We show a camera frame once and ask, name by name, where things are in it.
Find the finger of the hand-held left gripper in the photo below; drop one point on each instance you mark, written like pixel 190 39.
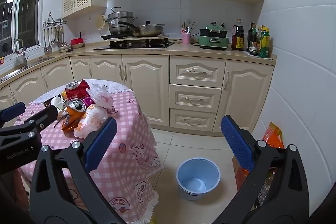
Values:
pixel 11 111
pixel 44 117

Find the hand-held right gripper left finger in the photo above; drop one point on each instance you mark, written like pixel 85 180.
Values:
pixel 101 145

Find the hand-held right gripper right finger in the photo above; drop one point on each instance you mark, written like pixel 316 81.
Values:
pixel 237 144

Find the black snack wrapper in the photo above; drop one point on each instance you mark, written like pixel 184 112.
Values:
pixel 48 103

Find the crushed orange can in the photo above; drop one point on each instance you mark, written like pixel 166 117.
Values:
pixel 72 113

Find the white orange-print plastic bag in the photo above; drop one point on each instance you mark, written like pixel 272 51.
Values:
pixel 90 119

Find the crushed red can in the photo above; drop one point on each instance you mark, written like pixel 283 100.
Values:
pixel 77 91

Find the pink foil wrapper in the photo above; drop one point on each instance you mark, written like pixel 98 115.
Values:
pixel 88 102

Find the clear plastic bag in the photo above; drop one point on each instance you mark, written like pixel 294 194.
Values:
pixel 101 96

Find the blue plastic bin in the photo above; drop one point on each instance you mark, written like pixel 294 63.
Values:
pixel 198 179

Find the person's left forearm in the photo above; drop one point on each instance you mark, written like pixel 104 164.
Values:
pixel 19 187

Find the pink checkered tablecloth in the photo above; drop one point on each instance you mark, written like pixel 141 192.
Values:
pixel 123 134

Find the orange bag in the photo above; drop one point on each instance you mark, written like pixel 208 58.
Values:
pixel 274 134

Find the short cream drawer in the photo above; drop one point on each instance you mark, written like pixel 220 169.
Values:
pixel 193 120

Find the black and white patterned bag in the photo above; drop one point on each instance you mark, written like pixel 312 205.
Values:
pixel 263 193

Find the steel sink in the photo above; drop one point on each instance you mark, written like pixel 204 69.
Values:
pixel 39 60

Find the metal faucet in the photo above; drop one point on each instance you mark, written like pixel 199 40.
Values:
pixel 22 52

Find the lilac checkered tablecloth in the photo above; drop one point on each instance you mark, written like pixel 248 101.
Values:
pixel 105 84

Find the medium cream drawer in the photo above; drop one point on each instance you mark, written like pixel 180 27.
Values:
pixel 194 99

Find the white dish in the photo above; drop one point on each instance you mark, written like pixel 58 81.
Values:
pixel 64 48

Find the cream base cabinet unit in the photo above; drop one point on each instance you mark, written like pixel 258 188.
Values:
pixel 147 87

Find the hanging kitchen utensils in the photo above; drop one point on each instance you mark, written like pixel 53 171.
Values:
pixel 56 39

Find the red bowl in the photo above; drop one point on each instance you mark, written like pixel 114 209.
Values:
pixel 77 41

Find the tall cream drawer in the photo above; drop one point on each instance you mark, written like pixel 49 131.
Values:
pixel 197 71

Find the metal utensil rack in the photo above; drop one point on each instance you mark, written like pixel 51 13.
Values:
pixel 53 22

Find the green yellow-cap bottle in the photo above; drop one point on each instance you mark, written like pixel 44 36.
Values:
pixel 264 44

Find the dark glass bottle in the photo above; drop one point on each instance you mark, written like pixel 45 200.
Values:
pixel 252 41

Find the large soy sauce bottle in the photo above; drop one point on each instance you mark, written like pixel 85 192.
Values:
pixel 237 39

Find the black induction cooker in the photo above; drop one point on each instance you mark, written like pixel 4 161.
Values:
pixel 113 37

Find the window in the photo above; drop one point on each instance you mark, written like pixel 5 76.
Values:
pixel 26 6

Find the black gas stove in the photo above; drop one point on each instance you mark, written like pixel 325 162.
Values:
pixel 136 45

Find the green electric cooker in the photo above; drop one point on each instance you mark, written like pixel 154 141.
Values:
pixel 212 40

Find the round cream trivet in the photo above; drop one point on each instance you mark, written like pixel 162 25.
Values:
pixel 100 22

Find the steel steamer pot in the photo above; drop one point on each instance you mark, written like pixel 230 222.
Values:
pixel 120 22

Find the wooden board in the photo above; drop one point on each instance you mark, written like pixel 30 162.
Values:
pixel 157 37

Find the steel frying pan with lid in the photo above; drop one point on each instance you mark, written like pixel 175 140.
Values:
pixel 148 29

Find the chopsticks and spoons bunch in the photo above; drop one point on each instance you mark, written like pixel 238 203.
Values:
pixel 187 27

